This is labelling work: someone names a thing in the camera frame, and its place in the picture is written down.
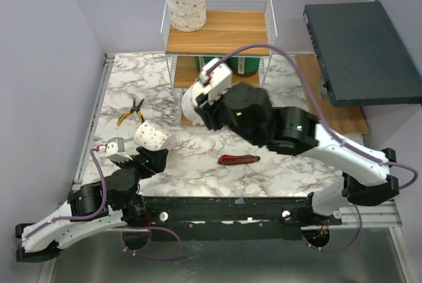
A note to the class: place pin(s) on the pink dotted roll front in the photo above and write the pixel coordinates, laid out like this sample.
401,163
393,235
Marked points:
188,108

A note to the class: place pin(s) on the green roll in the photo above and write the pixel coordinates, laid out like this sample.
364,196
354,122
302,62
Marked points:
201,61
244,66

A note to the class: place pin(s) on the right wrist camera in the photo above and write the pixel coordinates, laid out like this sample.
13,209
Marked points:
213,85

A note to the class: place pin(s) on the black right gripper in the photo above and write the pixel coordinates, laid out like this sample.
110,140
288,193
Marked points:
204,111

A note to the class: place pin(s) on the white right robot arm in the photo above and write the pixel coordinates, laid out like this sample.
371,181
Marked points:
365,178

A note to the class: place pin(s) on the green roll front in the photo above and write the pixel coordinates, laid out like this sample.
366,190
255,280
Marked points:
244,66

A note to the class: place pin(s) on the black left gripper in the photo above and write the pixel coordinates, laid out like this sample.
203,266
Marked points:
155,160

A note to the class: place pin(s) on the pink dotted roll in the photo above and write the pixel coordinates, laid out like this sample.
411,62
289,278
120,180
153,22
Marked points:
153,137
188,108
187,15

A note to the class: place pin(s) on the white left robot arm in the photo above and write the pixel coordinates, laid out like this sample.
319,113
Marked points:
76,210

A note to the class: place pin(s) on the green roll back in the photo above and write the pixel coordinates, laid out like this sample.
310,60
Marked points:
201,61

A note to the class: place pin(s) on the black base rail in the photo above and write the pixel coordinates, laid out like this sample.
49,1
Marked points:
203,218

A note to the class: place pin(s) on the dark green metal box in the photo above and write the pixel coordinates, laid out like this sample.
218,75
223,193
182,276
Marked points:
362,58

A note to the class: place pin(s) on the yellow handled pliers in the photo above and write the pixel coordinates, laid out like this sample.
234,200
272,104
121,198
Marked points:
134,109

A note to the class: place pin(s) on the red black utility knife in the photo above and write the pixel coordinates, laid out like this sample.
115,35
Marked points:
229,160

